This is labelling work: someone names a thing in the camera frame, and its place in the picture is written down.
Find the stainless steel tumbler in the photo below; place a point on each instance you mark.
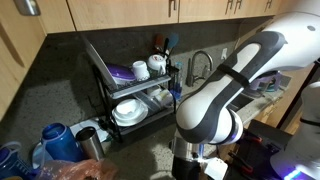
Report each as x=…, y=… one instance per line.
x=91, y=145

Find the black equipment cart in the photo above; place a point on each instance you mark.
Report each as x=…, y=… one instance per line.
x=266, y=133

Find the white ceramic bowl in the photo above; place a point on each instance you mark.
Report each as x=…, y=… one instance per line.
x=128, y=107

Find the blue spatula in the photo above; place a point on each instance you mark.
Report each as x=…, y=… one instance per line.
x=172, y=40

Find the pink plastic bag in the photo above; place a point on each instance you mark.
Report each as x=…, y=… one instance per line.
x=76, y=170

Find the black two-tier dish rack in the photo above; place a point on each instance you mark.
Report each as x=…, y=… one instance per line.
x=140, y=85

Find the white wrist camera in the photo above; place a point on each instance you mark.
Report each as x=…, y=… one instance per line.
x=216, y=168

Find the blue water bottle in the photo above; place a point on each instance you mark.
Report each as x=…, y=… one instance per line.
x=63, y=143

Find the white flat board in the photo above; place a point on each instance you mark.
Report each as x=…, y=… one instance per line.
x=90, y=124

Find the large gray cutting board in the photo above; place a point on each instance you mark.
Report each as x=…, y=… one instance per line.
x=100, y=63

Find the white and gray robot arm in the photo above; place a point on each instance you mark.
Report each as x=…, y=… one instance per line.
x=213, y=110

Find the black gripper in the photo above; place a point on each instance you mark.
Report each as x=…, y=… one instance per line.
x=186, y=168

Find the curved metal faucet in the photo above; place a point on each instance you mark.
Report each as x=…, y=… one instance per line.
x=190, y=75

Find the white mug with red print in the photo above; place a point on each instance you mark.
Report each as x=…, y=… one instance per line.
x=156, y=62

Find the black metal post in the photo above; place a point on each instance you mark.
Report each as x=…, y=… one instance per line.
x=296, y=97

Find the white wall outlet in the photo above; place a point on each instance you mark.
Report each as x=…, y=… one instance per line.
x=224, y=53

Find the light gray small mat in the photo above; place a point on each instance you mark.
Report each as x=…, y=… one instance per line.
x=286, y=80

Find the light wooden wall cabinet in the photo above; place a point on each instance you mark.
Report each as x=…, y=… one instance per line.
x=16, y=50
x=116, y=13

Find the purple bowl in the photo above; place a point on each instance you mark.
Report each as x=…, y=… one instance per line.
x=121, y=72

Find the red spatula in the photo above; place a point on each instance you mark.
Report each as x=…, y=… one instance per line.
x=158, y=41

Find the black utensil caddy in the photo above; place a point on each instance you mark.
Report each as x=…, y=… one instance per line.
x=173, y=75

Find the white plate stack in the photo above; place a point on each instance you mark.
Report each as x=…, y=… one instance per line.
x=135, y=119

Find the stainless steel sink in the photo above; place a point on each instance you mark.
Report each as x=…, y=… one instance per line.
x=241, y=100

